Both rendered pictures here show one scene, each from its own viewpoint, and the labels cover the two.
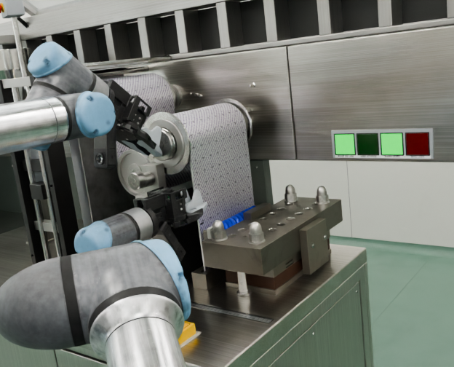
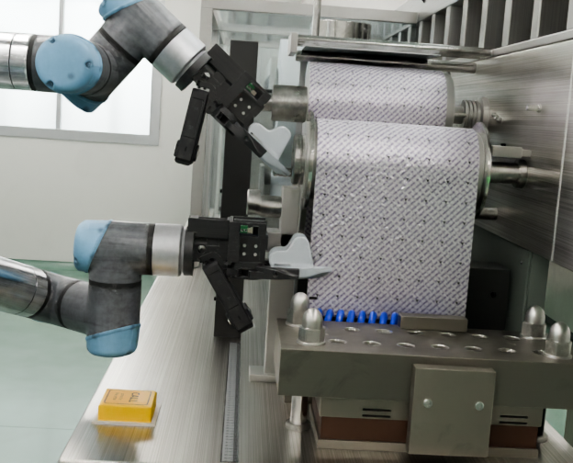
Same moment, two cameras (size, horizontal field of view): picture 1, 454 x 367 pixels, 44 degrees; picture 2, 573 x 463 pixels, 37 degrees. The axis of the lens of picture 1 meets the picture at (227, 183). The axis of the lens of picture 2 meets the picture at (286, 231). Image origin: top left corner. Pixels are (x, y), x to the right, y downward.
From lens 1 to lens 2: 0.96 m
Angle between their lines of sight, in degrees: 49
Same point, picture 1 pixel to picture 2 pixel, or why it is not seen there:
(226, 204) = (385, 290)
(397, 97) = not seen: outside the picture
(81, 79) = (147, 30)
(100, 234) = (87, 232)
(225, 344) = (135, 447)
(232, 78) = (526, 93)
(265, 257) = (290, 367)
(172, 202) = (229, 236)
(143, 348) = not seen: outside the picture
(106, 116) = (70, 68)
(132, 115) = (228, 97)
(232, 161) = (421, 223)
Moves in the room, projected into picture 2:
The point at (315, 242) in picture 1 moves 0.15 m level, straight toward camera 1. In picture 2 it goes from (443, 402) to (342, 418)
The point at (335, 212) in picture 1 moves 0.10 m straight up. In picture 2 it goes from (563, 381) to (571, 303)
